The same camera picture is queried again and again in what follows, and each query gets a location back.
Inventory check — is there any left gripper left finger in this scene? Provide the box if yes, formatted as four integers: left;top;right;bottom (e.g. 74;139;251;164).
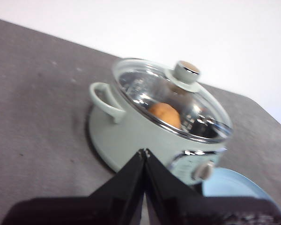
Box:
1;149;147;225

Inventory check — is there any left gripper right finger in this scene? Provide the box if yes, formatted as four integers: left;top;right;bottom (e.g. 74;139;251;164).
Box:
144;149;281;225

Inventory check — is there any brown potato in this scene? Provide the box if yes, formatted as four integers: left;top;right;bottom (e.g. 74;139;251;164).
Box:
148;102;182;129

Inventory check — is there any glass lid with green knob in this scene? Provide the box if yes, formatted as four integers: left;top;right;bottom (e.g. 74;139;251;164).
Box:
111;57;234;143

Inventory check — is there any blue round plate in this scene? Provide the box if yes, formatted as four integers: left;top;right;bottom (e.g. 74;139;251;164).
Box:
201;166;272;200

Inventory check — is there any pale green electric steamer pot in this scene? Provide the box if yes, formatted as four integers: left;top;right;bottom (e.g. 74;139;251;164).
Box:
87;82;228;187

